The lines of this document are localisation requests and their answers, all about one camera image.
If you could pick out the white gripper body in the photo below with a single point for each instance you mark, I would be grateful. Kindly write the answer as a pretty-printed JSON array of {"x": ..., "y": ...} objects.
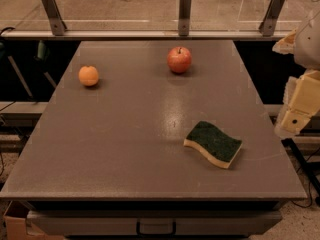
[{"x": 309, "y": 47}]

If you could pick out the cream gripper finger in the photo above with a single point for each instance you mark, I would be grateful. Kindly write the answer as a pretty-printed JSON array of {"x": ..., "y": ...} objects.
[
  {"x": 286, "y": 44},
  {"x": 301, "y": 101}
]

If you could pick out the red apple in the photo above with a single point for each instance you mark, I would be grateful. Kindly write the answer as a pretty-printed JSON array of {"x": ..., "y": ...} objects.
[{"x": 179, "y": 59}]

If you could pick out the green and yellow sponge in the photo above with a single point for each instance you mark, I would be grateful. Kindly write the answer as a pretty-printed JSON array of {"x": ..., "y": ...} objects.
[{"x": 217, "y": 147}]

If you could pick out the orange fruit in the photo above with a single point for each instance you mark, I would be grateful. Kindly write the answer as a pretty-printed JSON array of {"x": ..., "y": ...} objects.
[{"x": 88, "y": 76}]

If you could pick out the cardboard box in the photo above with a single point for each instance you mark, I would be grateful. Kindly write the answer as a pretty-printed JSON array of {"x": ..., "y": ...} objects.
[{"x": 19, "y": 228}]

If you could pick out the right metal bracket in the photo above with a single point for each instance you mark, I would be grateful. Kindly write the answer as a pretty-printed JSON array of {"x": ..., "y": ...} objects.
[{"x": 268, "y": 25}]

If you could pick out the metal bracket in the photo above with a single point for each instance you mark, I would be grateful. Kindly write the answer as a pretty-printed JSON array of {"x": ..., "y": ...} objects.
[
  {"x": 268, "y": 25},
  {"x": 184, "y": 17},
  {"x": 57, "y": 25}
]

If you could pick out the middle metal bracket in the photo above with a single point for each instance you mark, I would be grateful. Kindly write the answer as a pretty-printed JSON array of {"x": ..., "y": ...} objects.
[{"x": 184, "y": 17}]

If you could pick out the metal rail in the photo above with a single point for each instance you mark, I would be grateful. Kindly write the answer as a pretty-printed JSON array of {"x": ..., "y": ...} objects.
[{"x": 140, "y": 35}]

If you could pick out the left metal bracket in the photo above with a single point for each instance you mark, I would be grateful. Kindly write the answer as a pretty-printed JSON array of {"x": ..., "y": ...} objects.
[{"x": 57, "y": 25}]

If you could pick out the grey drawer with handle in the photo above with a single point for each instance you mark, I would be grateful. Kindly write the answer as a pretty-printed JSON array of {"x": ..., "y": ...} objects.
[{"x": 152, "y": 223}]

